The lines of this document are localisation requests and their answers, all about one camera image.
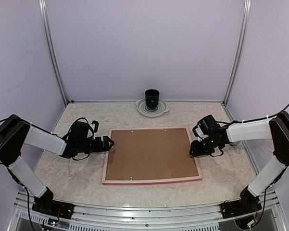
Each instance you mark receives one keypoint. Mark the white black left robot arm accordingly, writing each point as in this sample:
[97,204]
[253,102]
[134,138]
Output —
[16,132]

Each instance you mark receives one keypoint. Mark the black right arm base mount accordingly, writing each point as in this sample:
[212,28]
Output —
[238,208]

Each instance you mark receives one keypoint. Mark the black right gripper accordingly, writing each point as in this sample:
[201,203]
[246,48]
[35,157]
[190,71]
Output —
[197,150]

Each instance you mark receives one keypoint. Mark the pink wooden picture frame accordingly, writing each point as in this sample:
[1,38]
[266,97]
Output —
[105,168]

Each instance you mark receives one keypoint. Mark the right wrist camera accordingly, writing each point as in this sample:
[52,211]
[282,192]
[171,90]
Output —
[198,132]

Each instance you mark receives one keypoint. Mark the dark green cup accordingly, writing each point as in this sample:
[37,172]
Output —
[151,98]

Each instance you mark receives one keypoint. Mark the striped ceramic plate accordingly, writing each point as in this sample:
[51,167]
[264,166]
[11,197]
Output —
[143,109]

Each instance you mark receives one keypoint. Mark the aluminium front rail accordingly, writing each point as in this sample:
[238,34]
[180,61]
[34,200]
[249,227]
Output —
[183,218]

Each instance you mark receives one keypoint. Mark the aluminium corner post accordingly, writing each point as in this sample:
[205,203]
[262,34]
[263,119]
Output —
[51,50]
[239,51]

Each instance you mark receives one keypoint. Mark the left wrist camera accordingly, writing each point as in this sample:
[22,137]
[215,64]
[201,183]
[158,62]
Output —
[94,125]

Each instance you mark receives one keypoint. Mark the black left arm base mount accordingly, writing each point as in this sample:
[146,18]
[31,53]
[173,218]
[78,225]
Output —
[55,208]

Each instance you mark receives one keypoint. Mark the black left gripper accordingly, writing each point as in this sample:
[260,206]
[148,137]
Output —
[106,147]

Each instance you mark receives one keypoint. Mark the left aluminium corner post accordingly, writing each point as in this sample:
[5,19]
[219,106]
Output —
[51,50]

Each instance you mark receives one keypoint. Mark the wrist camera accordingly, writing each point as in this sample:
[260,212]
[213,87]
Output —
[94,125]
[198,132]

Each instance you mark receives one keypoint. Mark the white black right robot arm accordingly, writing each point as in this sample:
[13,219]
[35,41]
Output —
[212,135]

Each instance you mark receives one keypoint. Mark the light blue paper cup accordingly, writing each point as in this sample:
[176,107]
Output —
[234,144]

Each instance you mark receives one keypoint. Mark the right aluminium corner post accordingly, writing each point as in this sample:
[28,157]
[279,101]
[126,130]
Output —
[239,51]

